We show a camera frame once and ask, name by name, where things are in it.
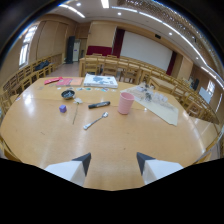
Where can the small purple cube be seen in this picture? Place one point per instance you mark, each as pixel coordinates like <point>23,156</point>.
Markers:
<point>62,108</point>

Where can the wooden chair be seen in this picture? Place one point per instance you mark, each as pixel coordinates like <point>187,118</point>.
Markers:
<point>130,72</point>
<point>90,65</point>
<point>110,68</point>

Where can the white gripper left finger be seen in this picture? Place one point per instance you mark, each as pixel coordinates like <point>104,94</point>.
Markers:
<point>74,170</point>

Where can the beige paper sheet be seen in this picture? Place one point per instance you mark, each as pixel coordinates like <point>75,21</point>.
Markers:
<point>156,103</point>

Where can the white printed box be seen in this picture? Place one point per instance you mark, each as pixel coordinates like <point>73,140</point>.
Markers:
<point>100,81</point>

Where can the black marker pen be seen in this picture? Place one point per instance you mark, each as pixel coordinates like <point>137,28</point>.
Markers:
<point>99,105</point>

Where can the white projection screen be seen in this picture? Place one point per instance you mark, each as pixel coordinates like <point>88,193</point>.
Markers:
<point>146,50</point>

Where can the pink book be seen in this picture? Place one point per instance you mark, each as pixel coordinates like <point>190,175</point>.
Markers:
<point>64,82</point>

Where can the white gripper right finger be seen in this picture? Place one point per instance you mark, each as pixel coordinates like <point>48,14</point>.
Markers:
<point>154,169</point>

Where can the silver metal spoon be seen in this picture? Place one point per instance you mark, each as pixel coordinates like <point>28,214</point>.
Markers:
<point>95,120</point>

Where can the clear plastic packet pile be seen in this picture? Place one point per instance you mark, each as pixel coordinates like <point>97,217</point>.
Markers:
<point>151,94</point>

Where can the small dark bowl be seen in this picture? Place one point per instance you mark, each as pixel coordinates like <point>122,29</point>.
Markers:
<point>68,94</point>

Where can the white artificial flower stem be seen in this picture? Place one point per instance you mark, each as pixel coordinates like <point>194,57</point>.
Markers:
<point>77,108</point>

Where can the pink ribbed cup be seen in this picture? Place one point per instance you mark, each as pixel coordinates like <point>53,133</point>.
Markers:
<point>125,103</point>

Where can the orange book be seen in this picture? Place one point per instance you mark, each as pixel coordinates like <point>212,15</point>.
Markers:
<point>76,82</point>

